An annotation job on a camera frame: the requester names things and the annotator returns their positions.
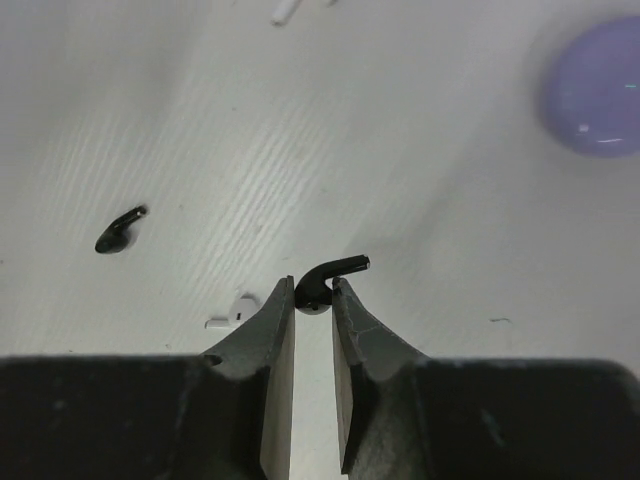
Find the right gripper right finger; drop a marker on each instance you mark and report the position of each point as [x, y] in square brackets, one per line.
[405, 415]

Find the black earbud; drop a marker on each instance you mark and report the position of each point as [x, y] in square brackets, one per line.
[116, 237]
[313, 296]

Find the purple earbud charging case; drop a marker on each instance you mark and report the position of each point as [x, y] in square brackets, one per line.
[589, 99]

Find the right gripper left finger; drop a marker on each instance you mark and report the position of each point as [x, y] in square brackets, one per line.
[225, 413]

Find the white earbud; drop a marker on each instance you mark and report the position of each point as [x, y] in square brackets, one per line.
[283, 12]
[243, 308]

